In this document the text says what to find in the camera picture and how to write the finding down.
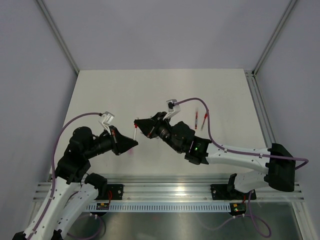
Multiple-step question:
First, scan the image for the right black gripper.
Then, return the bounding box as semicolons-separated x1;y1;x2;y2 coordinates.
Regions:
135;112;183;155

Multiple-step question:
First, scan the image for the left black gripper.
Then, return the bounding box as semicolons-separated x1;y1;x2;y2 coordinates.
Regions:
84;124;138;159

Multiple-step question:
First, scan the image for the clear red-tipped pen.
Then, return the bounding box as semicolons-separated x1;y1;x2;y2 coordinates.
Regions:
133;124;138;140

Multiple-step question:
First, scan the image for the red gel pen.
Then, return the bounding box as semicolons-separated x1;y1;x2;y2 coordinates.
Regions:
194;107;199;130

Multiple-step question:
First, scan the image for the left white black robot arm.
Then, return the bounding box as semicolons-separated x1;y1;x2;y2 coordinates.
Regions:
13;125;138;240

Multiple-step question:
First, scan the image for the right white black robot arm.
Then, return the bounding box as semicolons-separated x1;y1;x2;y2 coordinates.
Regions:
134;112;296;198

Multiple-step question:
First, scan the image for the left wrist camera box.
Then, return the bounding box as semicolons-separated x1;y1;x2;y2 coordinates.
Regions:
98;111;115;134

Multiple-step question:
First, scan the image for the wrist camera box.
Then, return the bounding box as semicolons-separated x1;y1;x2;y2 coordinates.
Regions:
163;99;181;120
98;111;115;134

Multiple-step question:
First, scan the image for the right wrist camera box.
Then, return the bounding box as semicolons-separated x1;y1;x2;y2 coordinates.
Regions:
163;99;181;120

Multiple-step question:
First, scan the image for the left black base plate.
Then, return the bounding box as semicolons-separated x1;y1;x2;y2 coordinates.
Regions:
96;184;124;201

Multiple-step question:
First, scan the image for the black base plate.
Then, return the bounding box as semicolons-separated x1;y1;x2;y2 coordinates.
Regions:
210;173;257;201
96;184;124;201

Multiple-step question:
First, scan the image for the aluminium front rail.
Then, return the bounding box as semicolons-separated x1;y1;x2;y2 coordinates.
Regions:
32;174;305;203

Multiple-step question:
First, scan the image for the white slotted cable duct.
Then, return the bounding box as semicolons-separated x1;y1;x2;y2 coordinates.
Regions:
84;202;246;213

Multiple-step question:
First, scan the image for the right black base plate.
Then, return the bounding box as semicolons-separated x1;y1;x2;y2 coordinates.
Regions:
210;173;257;201

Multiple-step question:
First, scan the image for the right aluminium side rail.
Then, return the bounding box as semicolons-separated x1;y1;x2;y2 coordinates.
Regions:
244;70;290;182

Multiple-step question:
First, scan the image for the left aluminium frame post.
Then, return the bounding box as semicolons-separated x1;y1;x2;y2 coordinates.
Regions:
34;0;80;76

